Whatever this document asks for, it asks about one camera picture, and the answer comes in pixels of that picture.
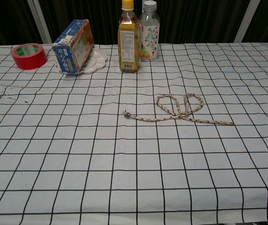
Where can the white black-grid tablecloth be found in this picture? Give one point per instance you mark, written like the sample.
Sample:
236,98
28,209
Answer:
77,145

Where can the clear white-cap water bottle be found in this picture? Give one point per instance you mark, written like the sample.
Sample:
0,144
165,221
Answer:
150,35

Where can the red tape roll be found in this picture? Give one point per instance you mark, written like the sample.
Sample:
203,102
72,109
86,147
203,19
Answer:
30,62

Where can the yellow-cap tea bottle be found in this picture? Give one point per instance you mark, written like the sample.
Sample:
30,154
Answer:
127,47

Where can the white partition frame post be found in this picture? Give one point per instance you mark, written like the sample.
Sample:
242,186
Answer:
41,21
246,21

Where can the white flower-shaped palette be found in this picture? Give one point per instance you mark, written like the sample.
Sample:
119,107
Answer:
97,59

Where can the blue cookie box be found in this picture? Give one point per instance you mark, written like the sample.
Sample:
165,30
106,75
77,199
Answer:
72,55

